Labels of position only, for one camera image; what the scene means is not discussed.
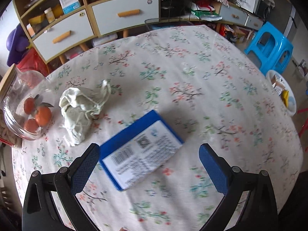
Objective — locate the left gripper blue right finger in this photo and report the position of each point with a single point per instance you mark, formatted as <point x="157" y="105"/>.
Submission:
<point x="216" y="167"/>

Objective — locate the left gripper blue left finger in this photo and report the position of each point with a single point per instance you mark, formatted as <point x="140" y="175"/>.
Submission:
<point x="82" y="167"/>

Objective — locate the yellow bag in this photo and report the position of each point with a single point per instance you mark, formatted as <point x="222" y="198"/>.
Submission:
<point x="285" y="97"/>

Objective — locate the white trash bin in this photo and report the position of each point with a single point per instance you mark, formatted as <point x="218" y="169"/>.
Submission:
<point x="278" y="83"/>

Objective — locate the crumpled pale green wrapper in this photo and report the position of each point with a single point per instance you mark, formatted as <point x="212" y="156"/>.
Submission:
<point x="79" y="107"/>

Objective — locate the orange tangerine right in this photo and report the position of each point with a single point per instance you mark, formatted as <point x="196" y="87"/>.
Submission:
<point x="43" y="116"/>

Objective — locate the orange tangerine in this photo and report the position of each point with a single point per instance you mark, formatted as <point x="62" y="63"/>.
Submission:
<point x="31" y="125"/>
<point x="29" y="105"/>
<point x="43" y="116"/>

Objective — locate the orange tangerine bottom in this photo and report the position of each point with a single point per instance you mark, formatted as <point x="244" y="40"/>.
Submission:
<point x="31" y="125"/>

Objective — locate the orange tangerine left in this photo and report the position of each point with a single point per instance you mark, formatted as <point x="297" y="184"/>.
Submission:
<point x="29" y="105"/>

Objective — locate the floral tablecloth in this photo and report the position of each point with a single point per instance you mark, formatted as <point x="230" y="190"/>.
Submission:
<point x="174" y="129"/>

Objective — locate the glass jar with bamboo lid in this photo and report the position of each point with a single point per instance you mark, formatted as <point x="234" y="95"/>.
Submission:
<point x="16" y="87"/>

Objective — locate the red bag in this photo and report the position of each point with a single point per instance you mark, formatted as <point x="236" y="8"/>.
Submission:
<point x="33" y="62"/>

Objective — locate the blue plastic stool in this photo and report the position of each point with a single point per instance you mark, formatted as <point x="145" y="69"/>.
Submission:
<point x="272" y="48"/>

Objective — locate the purple toy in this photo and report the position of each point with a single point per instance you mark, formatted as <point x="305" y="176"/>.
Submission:
<point x="17" y="43"/>

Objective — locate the wooden shelf cabinet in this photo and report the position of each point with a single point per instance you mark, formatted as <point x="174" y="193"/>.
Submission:
<point x="90" y="20"/>

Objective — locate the low tv cabinet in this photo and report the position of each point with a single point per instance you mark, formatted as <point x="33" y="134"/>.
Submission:
<point x="207" y="11"/>

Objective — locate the white blue medicine box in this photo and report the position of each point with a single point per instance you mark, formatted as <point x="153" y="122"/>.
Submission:
<point x="69" y="5"/>

